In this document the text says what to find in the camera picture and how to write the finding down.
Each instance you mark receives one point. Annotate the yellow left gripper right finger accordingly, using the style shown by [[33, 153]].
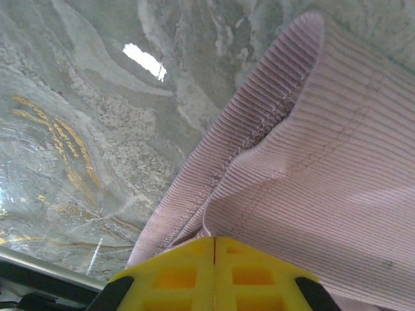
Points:
[[253, 278]]

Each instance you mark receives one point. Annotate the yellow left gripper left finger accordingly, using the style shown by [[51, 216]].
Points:
[[181, 278]]

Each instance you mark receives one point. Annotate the pink ribbed tank top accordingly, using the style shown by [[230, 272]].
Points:
[[324, 162]]

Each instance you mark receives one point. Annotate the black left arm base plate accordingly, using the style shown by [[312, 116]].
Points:
[[48, 288]]

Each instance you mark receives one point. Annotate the aluminium front rail frame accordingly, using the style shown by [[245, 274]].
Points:
[[48, 267]]

